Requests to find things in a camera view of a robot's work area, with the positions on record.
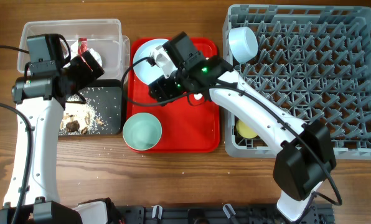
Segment red strawberry snack wrapper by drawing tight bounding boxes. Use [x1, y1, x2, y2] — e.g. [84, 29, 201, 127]
[78, 38, 88, 55]

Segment cream plastic spoon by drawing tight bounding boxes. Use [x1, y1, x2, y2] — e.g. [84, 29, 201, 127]
[194, 93, 203, 100]

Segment yellow plastic cup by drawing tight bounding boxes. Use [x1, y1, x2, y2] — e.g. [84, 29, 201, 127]
[235, 119, 258, 139]

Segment red serving tray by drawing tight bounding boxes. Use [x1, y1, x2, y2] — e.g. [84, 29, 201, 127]
[126, 38, 221, 153]

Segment black food waste tray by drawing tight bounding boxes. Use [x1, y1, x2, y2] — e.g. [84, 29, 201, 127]
[57, 79, 124, 136]

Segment white napkin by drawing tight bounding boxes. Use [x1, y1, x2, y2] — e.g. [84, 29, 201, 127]
[70, 41, 102, 66]

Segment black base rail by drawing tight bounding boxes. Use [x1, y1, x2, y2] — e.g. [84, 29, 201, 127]
[113, 203, 334, 224]

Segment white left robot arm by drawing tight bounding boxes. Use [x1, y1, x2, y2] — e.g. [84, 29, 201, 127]
[0, 51, 109, 223]

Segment rice and food scraps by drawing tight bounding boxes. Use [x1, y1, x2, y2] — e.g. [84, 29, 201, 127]
[59, 86, 118, 135]

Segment clear plastic waste bin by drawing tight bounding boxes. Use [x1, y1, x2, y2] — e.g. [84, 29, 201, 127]
[19, 19, 130, 80]

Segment mint green bowl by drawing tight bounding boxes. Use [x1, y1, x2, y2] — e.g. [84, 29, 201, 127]
[123, 113, 162, 151]

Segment blue bowl with rice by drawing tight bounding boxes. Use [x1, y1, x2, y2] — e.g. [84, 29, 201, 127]
[228, 27, 258, 63]

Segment light blue plate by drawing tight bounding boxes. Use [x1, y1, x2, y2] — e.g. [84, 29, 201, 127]
[133, 39, 168, 85]

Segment grey dishwasher rack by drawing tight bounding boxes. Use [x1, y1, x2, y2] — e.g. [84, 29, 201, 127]
[222, 4, 371, 160]

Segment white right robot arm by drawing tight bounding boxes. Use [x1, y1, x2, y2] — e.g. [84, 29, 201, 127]
[147, 55, 337, 222]

